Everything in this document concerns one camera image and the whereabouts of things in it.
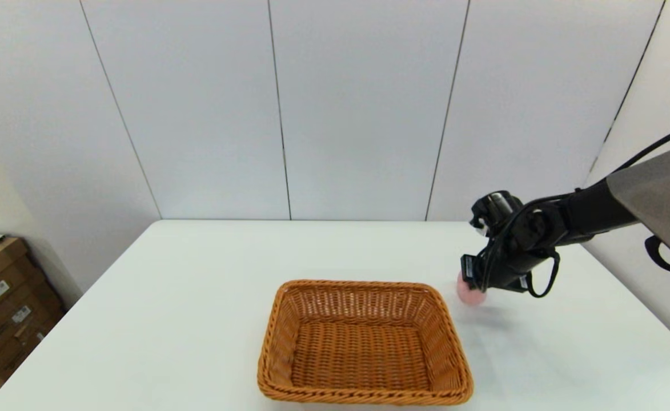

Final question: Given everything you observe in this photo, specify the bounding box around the pink toy peach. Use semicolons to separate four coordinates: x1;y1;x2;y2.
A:
456;272;488;307

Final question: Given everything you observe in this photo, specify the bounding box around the orange woven wicker basket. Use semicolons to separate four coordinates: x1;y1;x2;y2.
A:
256;279;474;406

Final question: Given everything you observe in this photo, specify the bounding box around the large labelled cardboard box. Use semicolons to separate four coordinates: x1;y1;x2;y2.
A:
0;260;66;380

